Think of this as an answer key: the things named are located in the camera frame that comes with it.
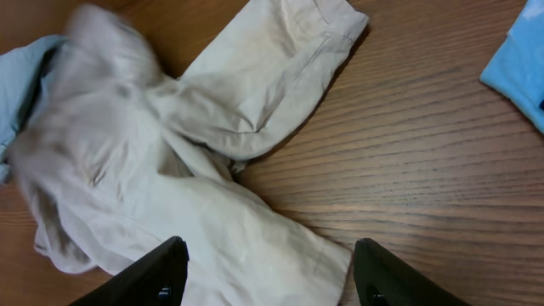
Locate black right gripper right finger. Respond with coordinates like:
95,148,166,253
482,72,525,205
353,238,469,306

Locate folded light blue denim shorts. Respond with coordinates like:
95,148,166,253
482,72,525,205
1,35,66,184

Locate light blue t-shirt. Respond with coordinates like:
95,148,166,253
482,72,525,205
479,0,543,131

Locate beige khaki shorts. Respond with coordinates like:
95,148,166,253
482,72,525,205
8,0,368,306

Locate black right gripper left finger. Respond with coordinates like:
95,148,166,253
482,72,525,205
71,236,190,306

